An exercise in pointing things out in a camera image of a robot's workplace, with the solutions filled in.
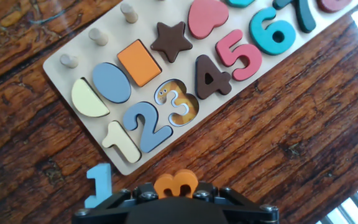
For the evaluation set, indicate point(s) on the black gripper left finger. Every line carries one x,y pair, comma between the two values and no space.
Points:
120,194

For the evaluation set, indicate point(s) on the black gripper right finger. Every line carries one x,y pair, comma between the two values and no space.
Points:
238,197

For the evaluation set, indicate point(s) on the orange number three piece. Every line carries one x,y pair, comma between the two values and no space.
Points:
176,183

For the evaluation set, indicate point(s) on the wooden shape puzzle board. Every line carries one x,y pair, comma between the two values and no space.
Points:
82,53

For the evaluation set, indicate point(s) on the light blue number one piece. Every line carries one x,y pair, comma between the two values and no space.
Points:
102,183

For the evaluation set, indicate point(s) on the cream number one piece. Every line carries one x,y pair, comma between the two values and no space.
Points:
120,141

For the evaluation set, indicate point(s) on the grey-blue number two piece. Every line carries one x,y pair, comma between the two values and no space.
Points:
149,130

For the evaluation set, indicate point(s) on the cream semicircle piece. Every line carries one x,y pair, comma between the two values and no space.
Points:
85,101

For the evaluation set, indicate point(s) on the grey-blue oval piece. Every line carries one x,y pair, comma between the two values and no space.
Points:
111,82

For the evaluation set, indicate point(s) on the orange rectangle piece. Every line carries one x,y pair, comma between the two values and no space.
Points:
139,62

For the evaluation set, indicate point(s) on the brown number four piece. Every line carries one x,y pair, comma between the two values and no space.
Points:
205,67

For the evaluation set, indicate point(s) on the pink number five piece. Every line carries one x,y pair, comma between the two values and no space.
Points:
249,60

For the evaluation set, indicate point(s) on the brown star piece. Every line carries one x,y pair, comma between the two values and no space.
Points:
171,42

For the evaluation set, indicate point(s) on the teal number six piece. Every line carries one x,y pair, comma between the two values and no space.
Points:
259,34

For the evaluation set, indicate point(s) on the pink heart piece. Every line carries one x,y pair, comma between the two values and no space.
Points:
207,17

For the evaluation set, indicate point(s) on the dark green number seven piece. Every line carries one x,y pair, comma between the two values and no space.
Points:
304,17

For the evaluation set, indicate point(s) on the teal octagon piece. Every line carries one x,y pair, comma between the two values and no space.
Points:
239,3

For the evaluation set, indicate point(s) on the red number eight piece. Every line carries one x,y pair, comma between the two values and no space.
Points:
332,5

